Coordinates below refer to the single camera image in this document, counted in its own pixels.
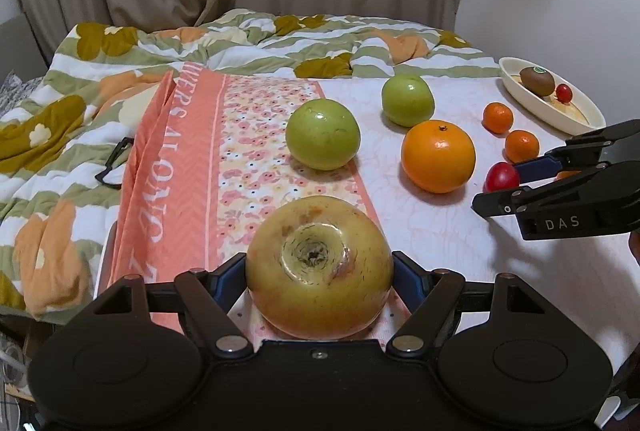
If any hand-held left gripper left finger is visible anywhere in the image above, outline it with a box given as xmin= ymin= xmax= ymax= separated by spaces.
xmin=92 ymin=253 xmax=254 ymax=358

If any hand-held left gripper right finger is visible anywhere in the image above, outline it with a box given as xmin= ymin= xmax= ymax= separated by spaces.
xmin=386 ymin=251 xmax=549 ymax=355

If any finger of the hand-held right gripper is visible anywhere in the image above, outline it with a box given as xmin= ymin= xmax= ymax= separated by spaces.
xmin=472 ymin=161 xmax=640 ymax=218
xmin=513 ymin=120 xmax=640 ymax=185

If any red tomato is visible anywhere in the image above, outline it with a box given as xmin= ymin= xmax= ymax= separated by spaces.
xmin=483 ymin=162 xmax=522 ymax=193

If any white oval dish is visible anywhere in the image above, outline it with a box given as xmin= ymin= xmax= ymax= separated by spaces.
xmin=499 ymin=57 xmax=607 ymax=136

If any large orange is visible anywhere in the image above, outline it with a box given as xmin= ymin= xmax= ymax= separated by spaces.
xmin=400 ymin=120 xmax=476 ymax=194

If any yellow red apple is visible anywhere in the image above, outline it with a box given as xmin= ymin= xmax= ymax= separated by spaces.
xmin=245 ymin=196 xmax=394 ymax=340

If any green apple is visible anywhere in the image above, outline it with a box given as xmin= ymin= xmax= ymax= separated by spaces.
xmin=381 ymin=74 xmax=434 ymax=128
xmin=285 ymin=98 xmax=362 ymax=171

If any brown kiwi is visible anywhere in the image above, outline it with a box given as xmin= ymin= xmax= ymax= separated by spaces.
xmin=519 ymin=66 xmax=556 ymax=97

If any pink floral towel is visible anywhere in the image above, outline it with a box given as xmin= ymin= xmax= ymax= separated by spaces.
xmin=100 ymin=60 xmax=640 ymax=362

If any floral striped blanket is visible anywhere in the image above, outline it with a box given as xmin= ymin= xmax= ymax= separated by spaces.
xmin=0 ymin=8 xmax=501 ymax=322

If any grey patterned cloth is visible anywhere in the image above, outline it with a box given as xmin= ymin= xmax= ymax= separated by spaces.
xmin=0 ymin=71 xmax=32 ymax=113

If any black strap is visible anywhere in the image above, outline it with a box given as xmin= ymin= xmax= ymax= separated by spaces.
xmin=95 ymin=137 xmax=136 ymax=186

